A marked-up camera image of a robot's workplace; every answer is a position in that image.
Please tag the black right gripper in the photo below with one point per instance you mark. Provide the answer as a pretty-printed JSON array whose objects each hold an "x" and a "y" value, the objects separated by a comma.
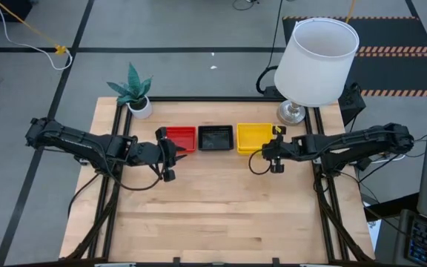
[{"x": 280, "y": 150}]

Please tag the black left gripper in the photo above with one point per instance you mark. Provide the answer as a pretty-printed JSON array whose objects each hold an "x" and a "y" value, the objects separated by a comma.
[{"x": 163, "y": 155}]

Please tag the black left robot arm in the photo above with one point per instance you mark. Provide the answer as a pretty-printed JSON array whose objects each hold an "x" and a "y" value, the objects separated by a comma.
[{"x": 76, "y": 139}]

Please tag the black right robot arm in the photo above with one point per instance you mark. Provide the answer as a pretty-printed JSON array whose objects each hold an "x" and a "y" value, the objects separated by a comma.
[{"x": 347, "y": 141}]

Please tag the potted green snake plant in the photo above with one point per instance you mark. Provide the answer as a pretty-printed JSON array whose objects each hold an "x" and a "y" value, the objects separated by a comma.
[{"x": 141, "y": 109}]

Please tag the black power box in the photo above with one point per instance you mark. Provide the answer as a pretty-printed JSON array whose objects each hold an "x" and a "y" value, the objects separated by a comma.
[{"x": 273, "y": 92}]

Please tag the black angular device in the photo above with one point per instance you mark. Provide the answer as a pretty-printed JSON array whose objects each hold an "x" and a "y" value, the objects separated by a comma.
[{"x": 351, "y": 102}]

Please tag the white shade table lamp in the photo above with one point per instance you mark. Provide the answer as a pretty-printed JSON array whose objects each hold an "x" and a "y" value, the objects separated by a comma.
[{"x": 315, "y": 63}]

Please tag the silver aluminium bar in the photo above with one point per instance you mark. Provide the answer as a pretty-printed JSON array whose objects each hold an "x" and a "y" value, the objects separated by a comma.
[
  {"x": 321, "y": 265},
  {"x": 115, "y": 265}
]

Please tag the black hazard-striped floor mat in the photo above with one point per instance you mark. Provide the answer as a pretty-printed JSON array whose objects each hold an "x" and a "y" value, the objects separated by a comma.
[{"x": 391, "y": 35}]

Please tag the silver corner bracket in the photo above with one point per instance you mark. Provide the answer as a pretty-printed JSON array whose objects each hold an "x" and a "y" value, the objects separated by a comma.
[{"x": 315, "y": 161}]

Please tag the black aluminium extrusion frame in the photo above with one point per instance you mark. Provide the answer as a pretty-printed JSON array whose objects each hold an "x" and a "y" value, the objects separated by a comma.
[{"x": 217, "y": 99}]

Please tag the black frame clip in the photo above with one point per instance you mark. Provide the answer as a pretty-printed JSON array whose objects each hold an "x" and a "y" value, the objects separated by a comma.
[
  {"x": 176, "y": 262},
  {"x": 275, "y": 262}
]

